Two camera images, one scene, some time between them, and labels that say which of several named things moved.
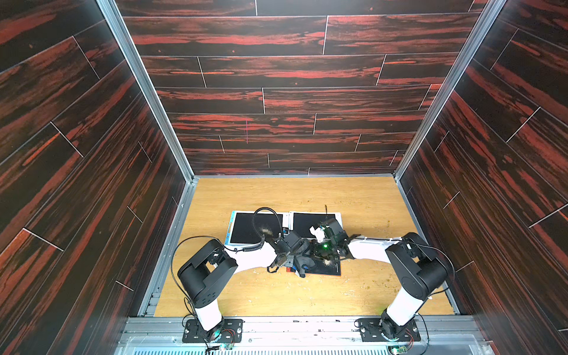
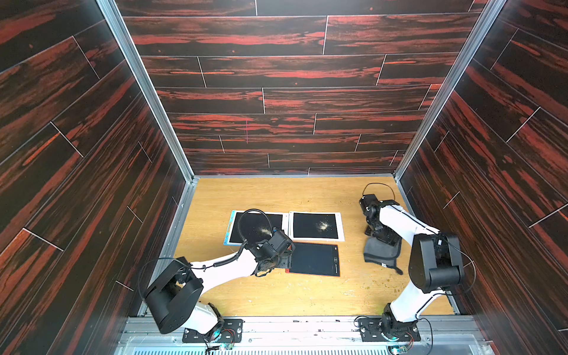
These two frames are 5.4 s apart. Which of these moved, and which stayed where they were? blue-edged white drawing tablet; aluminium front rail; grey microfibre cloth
Moved: grey microfibre cloth
Stayed: aluminium front rail; blue-edged white drawing tablet
